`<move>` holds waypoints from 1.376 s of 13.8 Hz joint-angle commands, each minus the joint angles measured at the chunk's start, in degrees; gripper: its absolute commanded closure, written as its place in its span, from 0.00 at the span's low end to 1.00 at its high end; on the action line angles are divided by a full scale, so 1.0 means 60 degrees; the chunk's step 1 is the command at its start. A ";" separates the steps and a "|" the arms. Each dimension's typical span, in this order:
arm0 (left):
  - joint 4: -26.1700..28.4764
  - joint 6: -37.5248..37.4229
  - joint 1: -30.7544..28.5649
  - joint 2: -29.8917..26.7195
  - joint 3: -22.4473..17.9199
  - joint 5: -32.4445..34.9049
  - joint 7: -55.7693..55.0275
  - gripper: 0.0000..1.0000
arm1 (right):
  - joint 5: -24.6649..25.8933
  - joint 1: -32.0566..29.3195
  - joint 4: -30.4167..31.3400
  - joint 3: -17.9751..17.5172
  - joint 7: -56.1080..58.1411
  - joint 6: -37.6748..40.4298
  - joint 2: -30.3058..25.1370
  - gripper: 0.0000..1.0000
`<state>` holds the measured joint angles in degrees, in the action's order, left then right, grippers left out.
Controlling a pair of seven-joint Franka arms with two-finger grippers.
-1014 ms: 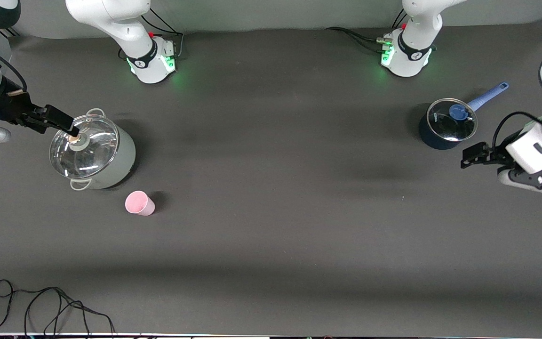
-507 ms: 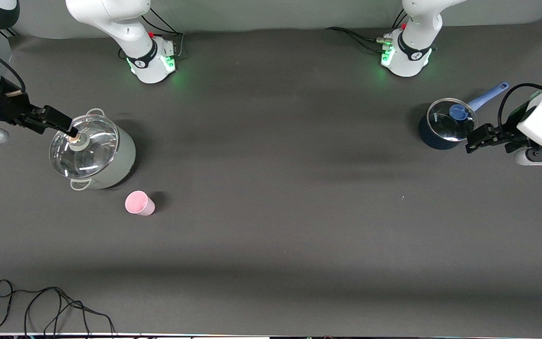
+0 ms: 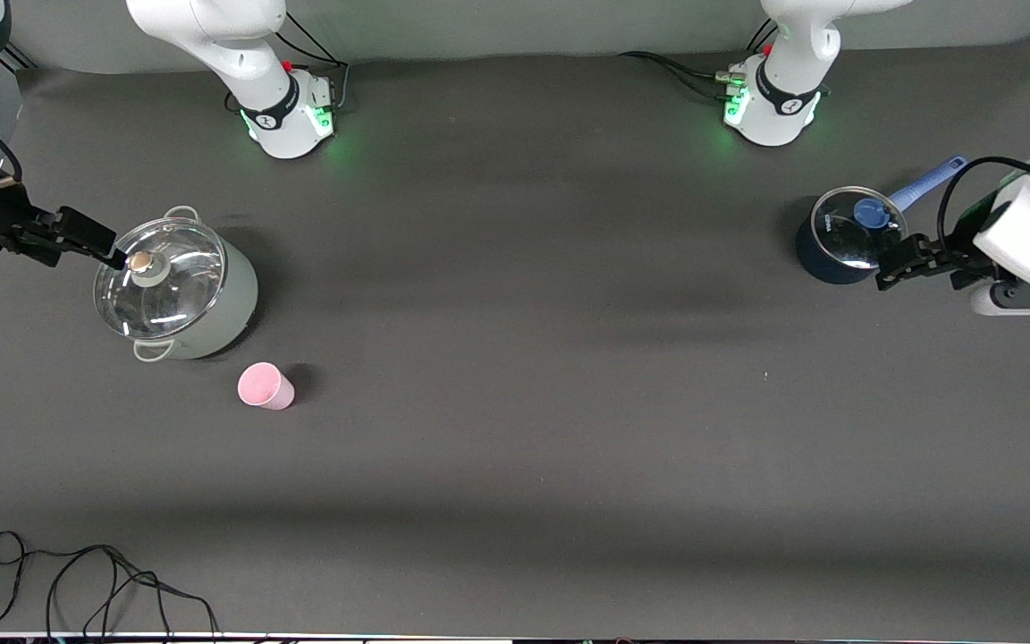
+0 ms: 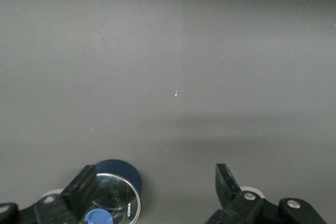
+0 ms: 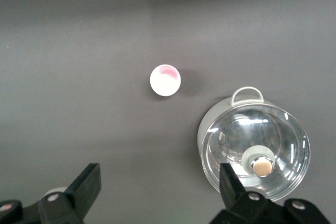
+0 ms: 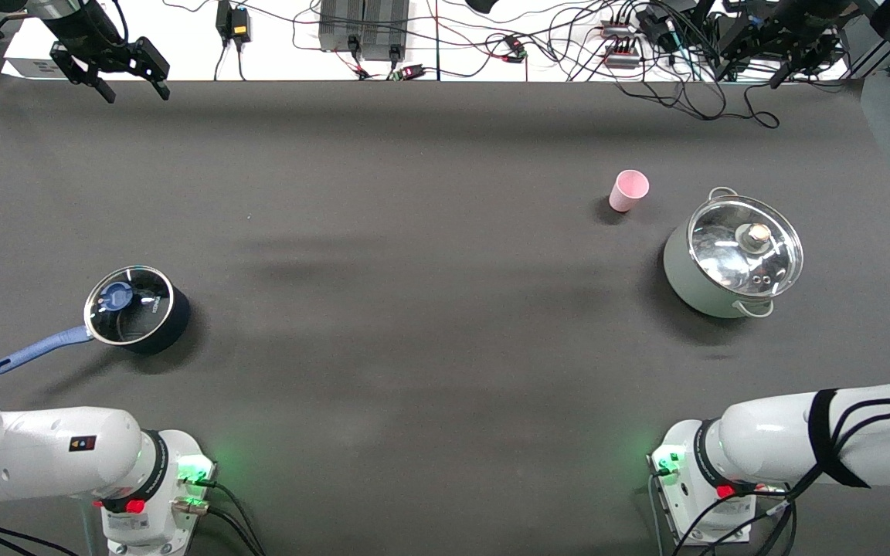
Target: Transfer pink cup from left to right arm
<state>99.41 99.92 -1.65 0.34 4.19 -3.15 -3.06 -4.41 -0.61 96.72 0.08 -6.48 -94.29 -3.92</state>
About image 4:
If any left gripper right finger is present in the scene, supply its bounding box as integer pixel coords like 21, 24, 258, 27
207, 163, 328, 224

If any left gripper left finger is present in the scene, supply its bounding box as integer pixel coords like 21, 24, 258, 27
0, 164, 98, 224

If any dark blue saucepan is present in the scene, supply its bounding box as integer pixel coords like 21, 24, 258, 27
95, 159, 143, 224

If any dark grey table mat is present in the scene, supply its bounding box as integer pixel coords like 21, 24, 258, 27
0, 0, 336, 224

